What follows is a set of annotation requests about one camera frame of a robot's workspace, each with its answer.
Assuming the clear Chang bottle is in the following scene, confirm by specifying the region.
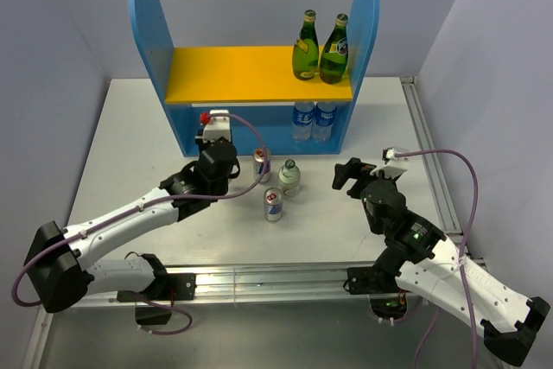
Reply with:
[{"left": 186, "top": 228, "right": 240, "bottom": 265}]
[{"left": 278, "top": 159, "right": 301, "bottom": 197}]

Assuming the green Perrier bottle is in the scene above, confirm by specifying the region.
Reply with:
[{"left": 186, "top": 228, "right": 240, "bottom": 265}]
[
  {"left": 319, "top": 13, "right": 348, "bottom": 84},
  {"left": 292, "top": 10, "right": 319, "bottom": 80}
]

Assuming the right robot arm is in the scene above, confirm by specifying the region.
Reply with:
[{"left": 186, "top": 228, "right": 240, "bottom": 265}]
[{"left": 332, "top": 157, "right": 550, "bottom": 366}]

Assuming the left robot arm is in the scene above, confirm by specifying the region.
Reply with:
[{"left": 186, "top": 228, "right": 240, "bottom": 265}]
[{"left": 22, "top": 138, "right": 239, "bottom": 313}]

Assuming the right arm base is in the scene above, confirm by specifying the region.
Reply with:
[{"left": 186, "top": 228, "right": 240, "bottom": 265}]
[{"left": 342, "top": 266, "right": 423, "bottom": 325}]

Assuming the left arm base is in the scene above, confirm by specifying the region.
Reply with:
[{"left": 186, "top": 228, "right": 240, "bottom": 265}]
[{"left": 116, "top": 273, "right": 196, "bottom": 335}]

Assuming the blue and yellow shelf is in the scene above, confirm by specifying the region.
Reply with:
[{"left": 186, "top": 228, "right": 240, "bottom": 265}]
[{"left": 129, "top": 0, "right": 380, "bottom": 156}]

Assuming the rear Red Bull can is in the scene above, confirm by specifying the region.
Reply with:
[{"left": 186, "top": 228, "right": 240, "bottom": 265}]
[{"left": 252, "top": 147, "right": 271, "bottom": 183}]

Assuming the red bull can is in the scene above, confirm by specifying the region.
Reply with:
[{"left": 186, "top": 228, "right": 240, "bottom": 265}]
[
  {"left": 252, "top": 147, "right": 271, "bottom": 183},
  {"left": 264, "top": 188, "right": 283, "bottom": 221}
]

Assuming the right Pocari Sweat bottle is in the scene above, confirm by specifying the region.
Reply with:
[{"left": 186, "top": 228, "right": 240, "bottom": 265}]
[{"left": 311, "top": 101, "right": 337, "bottom": 142}]

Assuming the pocari sweat bottle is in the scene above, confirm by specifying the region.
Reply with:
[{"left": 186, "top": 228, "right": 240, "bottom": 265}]
[
  {"left": 292, "top": 101, "right": 315, "bottom": 142},
  {"left": 311, "top": 101, "right": 337, "bottom": 142}
]

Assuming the front Red Bull can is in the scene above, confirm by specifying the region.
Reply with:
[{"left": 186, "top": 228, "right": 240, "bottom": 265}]
[{"left": 264, "top": 188, "right": 283, "bottom": 221}]

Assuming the left Pocari Sweat bottle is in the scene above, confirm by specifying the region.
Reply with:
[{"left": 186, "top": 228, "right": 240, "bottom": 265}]
[{"left": 292, "top": 101, "right": 315, "bottom": 142}]

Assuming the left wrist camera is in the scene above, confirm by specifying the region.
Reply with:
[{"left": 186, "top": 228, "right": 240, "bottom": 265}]
[{"left": 200, "top": 110, "right": 232, "bottom": 143}]

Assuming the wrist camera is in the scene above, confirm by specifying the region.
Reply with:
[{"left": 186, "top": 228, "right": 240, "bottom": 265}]
[
  {"left": 371, "top": 147, "right": 409, "bottom": 180},
  {"left": 200, "top": 110, "right": 232, "bottom": 143}
]

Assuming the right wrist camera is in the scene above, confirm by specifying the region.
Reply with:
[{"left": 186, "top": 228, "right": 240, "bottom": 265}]
[{"left": 371, "top": 147, "right": 409, "bottom": 180}]

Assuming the right aluminium rail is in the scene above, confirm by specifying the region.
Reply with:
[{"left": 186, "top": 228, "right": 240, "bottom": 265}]
[{"left": 400, "top": 77, "right": 465, "bottom": 238}]

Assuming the aluminium rail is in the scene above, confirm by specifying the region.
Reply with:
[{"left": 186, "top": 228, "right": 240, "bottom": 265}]
[
  {"left": 38, "top": 261, "right": 493, "bottom": 309},
  {"left": 400, "top": 77, "right": 465, "bottom": 238}
]

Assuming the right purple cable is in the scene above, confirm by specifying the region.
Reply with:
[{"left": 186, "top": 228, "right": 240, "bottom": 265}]
[{"left": 397, "top": 149, "right": 480, "bottom": 369}]

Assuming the purple cable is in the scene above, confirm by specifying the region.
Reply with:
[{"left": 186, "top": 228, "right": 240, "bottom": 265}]
[
  {"left": 10, "top": 111, "right": 269, "bottom": 335},
  {"left": 397, "top": 149, "right": 480, "bottom": 369}
]

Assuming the front aluminium rail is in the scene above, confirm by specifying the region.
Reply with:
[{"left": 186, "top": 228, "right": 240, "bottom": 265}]
[{"left": 38, "top": 261, "right": 493, "bottom": 309}]

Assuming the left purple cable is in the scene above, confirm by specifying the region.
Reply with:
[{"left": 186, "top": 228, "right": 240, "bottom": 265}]
[{"left": 10, "top": 111, "right": 269, "bottom": 335}]

